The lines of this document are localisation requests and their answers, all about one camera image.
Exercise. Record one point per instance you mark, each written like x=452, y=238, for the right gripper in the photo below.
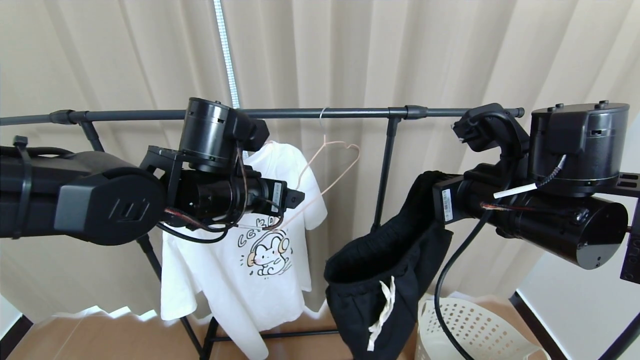
x=457, y=197

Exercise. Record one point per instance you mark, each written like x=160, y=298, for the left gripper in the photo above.
x=270, y=197

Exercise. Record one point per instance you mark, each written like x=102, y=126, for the white printed T-shirt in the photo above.
x=240, y=280

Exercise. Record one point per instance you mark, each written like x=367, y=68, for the black garment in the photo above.
x=380, y=260

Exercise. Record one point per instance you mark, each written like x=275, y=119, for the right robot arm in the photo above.
x=575, y=150

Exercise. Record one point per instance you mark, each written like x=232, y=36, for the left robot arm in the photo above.
x=100, y=205

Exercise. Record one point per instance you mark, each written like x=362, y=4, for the black clothes rack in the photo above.
x=350, y=113

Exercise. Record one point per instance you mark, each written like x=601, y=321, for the white laundry basket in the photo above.
x=480, y=330

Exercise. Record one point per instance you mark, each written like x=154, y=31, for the beige curtain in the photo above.
x=450, y=50

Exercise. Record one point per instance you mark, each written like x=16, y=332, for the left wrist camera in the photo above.
x=250, y=130

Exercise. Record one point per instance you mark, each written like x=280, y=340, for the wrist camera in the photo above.
x=250, y=130
x=492, y=130

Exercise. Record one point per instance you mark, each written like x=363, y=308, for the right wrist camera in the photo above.
x=492, y=130

